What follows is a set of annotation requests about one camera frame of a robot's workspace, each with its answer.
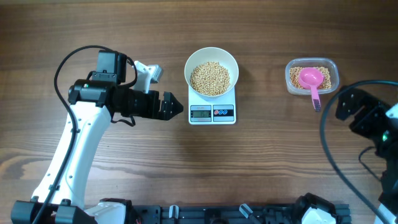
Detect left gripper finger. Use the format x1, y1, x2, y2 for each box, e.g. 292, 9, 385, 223
160, 107, 183, 121
163, 91, 183, 108

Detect pink plastic scoop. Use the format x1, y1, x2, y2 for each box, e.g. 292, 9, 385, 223
298, 67, 324, 112

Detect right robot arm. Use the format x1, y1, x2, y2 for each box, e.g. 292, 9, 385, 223
336, 88, 397, 223

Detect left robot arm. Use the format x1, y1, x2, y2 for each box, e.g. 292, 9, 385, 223
11, 46, 183, 223

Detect white digital kitchen scale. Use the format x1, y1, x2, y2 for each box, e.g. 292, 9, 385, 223
188, 87, 236, 125

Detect soybeans in bowl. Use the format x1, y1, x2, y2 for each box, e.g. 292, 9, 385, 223
190, 62, 230, 96

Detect white bowl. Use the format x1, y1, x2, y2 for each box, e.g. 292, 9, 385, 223
184, 47, 239, 99

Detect clear plastic container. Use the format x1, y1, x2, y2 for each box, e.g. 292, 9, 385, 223
285, 57, 340, 95

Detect soybeans in container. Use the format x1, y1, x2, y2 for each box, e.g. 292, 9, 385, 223
289, 67, 331, 90

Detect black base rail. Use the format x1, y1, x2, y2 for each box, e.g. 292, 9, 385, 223
124, 203, 352, 224

